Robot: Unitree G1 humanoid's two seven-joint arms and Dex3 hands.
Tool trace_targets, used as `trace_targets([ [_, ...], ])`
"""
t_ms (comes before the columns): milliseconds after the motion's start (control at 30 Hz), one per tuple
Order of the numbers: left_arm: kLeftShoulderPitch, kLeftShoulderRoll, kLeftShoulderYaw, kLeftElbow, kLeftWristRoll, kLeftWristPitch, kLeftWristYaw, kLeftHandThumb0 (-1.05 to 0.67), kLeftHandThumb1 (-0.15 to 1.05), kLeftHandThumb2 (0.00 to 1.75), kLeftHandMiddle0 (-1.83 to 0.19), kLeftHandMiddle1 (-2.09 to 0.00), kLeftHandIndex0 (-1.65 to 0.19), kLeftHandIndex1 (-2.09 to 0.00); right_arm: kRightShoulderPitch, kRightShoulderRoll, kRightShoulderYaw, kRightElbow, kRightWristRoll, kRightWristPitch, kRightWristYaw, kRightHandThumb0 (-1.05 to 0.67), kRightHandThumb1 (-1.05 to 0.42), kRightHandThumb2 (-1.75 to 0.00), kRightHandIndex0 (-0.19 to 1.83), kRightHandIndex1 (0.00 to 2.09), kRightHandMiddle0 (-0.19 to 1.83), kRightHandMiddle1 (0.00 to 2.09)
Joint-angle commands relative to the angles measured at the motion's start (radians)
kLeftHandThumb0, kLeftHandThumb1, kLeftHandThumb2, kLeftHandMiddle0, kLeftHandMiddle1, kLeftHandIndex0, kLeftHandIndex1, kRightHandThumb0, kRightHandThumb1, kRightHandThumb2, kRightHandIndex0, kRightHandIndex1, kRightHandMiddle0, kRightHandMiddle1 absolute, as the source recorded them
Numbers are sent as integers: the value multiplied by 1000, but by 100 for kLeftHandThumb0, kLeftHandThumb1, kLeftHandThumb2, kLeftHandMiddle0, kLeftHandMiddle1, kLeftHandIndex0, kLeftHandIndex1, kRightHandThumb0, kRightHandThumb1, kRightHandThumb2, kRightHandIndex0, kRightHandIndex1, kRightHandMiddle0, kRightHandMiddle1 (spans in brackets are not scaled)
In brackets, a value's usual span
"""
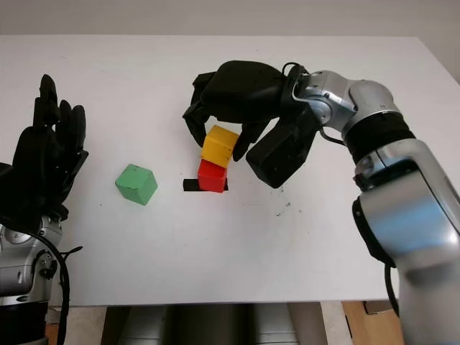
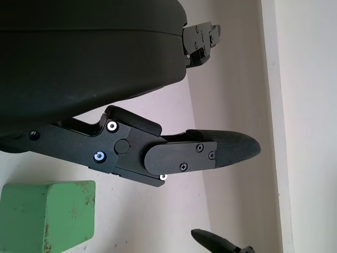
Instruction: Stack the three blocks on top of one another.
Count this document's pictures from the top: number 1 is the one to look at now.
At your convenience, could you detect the green cube block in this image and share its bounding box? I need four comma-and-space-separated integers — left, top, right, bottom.
114, 164, 158, 207

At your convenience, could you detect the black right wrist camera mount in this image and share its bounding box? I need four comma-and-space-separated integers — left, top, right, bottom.
246, 103, 320, 190

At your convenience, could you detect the yellow cube block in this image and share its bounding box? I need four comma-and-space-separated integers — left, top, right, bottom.
200, 124, 240, 169

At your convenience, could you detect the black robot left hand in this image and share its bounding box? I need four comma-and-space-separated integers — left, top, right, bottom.
12, 74, 90, 222

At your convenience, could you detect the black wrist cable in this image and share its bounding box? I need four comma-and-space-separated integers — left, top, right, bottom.
282, 63, 402, 317
21, 229, 84, 345

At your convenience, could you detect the red cube block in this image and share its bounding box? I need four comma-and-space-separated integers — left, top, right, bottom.
197, 159, 229, 194

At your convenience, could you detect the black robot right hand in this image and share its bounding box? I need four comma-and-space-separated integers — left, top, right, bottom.
182, 60, 299, 163

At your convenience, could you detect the black tape strip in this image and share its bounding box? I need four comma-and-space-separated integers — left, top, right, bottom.
183, 178, 230, 193

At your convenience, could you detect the white table leg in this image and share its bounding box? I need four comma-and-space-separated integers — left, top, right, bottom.
319, 300, 348, 345

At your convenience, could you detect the grey robot lower body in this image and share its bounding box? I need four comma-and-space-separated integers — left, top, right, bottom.
103, 304, 323, 345

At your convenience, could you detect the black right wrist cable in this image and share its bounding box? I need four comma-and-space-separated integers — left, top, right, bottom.
282, 63, 402, 317

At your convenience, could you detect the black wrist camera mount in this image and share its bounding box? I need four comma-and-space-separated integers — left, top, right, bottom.
0, 161, 42, 234
246, 103, 320, 190

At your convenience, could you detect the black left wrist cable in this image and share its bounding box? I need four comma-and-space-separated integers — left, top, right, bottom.
21, 229, 84, 345

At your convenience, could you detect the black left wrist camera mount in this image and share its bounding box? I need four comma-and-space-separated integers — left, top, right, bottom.
0, 161, 42, 234

